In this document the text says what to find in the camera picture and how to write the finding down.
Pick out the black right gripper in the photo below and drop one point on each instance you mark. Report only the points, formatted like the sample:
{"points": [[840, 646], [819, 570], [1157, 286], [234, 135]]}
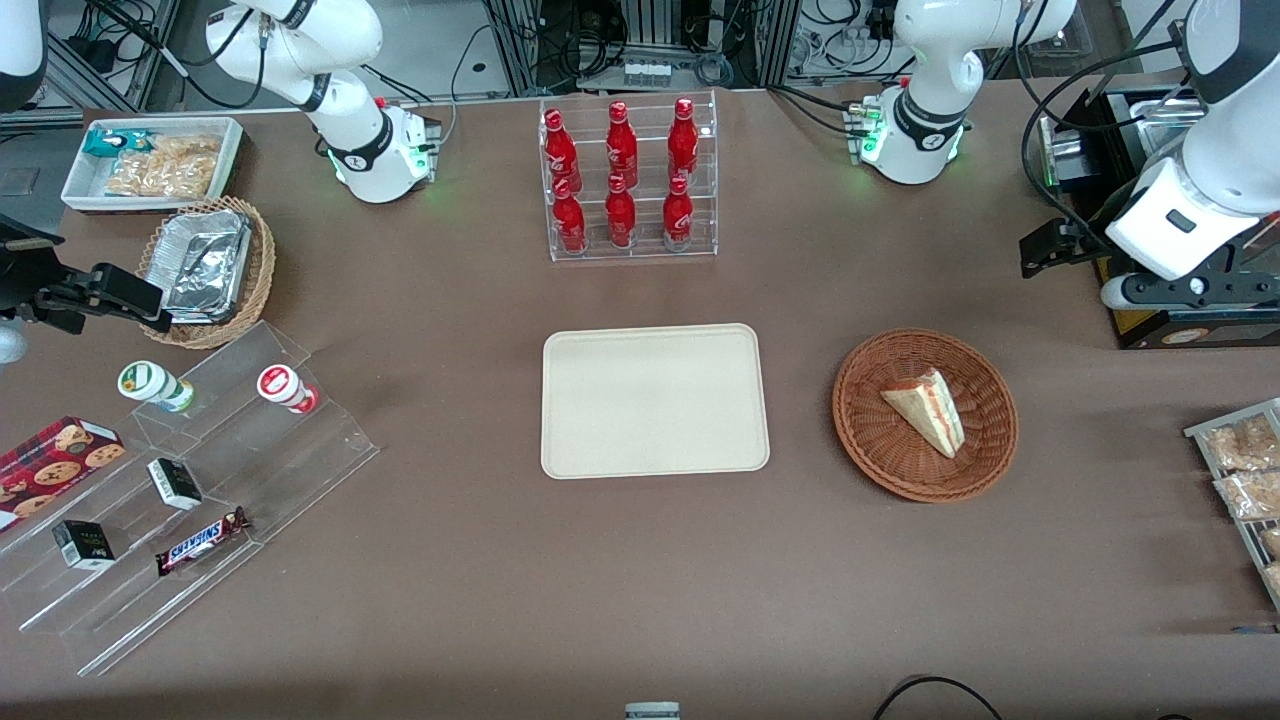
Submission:
{"points": [[22, 268]]}

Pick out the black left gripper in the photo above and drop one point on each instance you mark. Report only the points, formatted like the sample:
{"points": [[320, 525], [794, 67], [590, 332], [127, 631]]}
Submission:
{"points": [[1090, 240]]}

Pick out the triangular sandwich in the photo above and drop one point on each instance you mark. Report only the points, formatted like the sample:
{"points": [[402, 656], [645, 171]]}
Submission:
{"points": [[930, 410]]}

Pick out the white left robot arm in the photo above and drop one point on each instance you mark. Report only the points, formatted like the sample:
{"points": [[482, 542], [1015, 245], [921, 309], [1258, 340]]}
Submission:
{"points": [[920, 120]]}

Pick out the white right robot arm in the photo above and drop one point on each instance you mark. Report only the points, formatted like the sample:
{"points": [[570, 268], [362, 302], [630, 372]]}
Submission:
{"points": [[350, 150]]}

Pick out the aluminium foil tray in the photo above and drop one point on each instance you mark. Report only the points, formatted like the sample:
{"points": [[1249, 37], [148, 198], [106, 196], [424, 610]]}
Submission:
{"points": [[205, 265]]}

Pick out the oval tan wicker basket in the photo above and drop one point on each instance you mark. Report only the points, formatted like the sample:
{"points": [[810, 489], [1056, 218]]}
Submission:
{"points": [[262, 270]]}

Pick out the tray with packaged snacks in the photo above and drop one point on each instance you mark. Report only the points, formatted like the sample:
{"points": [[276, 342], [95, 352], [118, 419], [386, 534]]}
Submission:
{"points": [[1200, 432]]}

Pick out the round brown wicker basket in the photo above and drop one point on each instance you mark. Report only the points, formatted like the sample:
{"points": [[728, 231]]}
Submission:
{"points": [[880, 440]]}

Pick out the beige plastic tray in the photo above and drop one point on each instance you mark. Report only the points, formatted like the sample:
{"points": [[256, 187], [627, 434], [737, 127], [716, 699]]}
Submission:
{"points": [[655, 400]]}

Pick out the green lidded white cup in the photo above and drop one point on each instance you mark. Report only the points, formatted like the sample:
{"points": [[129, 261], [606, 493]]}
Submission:
{"points": [[150, 385]]}

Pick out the white rectangular bin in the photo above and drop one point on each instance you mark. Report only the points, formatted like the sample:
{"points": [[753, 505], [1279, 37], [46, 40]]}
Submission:
{"points": [[80, 190]]}

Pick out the clear bag of crackers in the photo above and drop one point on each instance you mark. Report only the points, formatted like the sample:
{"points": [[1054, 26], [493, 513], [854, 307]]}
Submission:
{"points": [[165, 168]]}

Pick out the red lidded white cup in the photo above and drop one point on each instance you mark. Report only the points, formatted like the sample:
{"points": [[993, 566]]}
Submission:
{"points": [[282, 386]]}

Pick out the teal snack packet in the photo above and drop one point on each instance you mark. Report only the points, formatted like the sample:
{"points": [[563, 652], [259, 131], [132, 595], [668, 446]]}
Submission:
{"points": [[112, 142]]}

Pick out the steel warmer pan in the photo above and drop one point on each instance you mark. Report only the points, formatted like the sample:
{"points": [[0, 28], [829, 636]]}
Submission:
{"points": [[1165, 115]]}

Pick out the black food warmer machine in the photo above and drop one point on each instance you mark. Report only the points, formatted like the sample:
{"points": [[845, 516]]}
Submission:
{"points": [[1200, 332]]}

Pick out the small black white box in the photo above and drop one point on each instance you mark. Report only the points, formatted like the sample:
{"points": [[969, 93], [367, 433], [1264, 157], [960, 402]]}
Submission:
{"points": [[175, 483], [83, 544]]}

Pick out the red cookie box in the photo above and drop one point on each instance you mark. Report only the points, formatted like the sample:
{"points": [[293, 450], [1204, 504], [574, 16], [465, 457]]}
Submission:
{"points": [[55, 465]]}

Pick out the clear acrylic stepped shelf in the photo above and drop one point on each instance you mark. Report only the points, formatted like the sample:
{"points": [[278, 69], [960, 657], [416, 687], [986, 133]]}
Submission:
{"points": [[300, 450]]}

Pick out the snickers chocolate bar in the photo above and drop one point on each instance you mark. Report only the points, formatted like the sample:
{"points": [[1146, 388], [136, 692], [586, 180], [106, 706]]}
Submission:
{"points": [[200, 541]]}

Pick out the clear bag of pastry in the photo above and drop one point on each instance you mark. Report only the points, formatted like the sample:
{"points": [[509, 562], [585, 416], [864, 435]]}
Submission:
{"points": [[1250, 495], [1274, 580], [1240, 445], [1272, 542]]}

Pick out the red soda bottle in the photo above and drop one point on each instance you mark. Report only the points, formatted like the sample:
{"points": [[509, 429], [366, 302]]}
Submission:
{"points": [[621, 145], [678, 218], [683, 140], [620, 218], [570, 222], [560, 150]]}

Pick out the clear acrylic bottle rack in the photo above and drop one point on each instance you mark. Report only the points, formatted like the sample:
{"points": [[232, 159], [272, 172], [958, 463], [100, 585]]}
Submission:
{"points": [[645, 130]]}

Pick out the white power strip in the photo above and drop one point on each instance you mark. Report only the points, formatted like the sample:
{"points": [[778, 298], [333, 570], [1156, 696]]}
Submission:
{"points": [[645, 73]]}

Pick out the small grey box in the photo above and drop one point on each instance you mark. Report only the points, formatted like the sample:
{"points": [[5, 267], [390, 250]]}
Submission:
{"points": [[652, 712]]}

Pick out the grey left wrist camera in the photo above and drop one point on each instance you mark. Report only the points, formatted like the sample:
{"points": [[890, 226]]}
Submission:
{"points": [[1160, 290]]}

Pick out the aluminium frame rack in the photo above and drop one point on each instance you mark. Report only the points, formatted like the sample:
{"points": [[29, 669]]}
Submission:
{"points": [[520, 45]]}

